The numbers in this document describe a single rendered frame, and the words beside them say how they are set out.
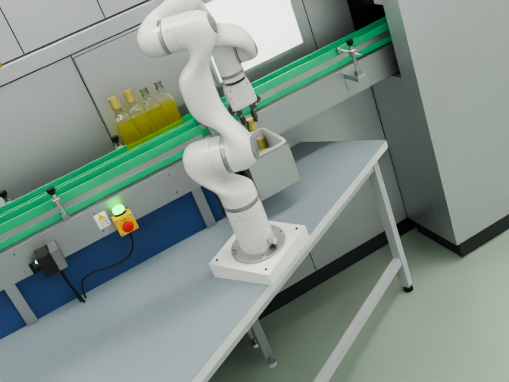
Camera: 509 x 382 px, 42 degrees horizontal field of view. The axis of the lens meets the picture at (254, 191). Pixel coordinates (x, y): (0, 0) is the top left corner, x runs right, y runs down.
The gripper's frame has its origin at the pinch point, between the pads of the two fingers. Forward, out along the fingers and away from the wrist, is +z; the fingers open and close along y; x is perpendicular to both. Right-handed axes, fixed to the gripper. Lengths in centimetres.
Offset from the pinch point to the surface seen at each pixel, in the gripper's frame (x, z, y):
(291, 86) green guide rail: -18.7, 3.3, -26.1
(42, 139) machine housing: -35, -16, 69
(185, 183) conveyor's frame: -5.4, 14.0, 30.3
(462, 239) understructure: -2, 99, -74
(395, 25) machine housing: -8, -5, -71
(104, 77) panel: -33, -28, 38
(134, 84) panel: -33.2, -20.4, 28.8
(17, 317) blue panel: -5, 31, 105
